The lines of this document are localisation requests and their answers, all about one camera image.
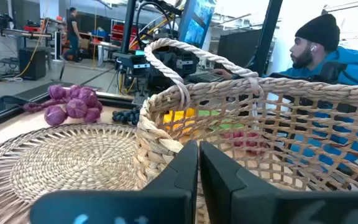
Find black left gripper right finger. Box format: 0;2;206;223
199;141;358;224

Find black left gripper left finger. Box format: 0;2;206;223
29;139;199;224

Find yellow bell pepper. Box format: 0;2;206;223
162;108;197;133

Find green leafy vegetable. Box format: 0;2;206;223
197;109;245;131

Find magenta grape bunch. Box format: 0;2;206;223
222;130;267;155

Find dark blue grape bunch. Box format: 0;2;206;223
112;106;142;126

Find black computer keyboard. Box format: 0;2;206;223
186;71;227;84

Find blue computer monitor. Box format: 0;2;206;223
178;0;218;49

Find black monitor back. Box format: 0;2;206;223
216;29;263;70

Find red storage bins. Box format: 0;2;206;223
110;24;139;47

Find round woven straw placemat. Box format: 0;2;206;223
0;123;142;224

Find person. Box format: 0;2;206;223
211;13;358;187
62;6;83;63

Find black floor box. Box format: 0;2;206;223
18;47;47;81

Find grey workbench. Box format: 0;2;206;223
0;14;53;75

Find woven wicker basket with handles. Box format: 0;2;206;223
134;37;358;224

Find black upright rig post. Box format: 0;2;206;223
121;0;137;54
252;0;284;76

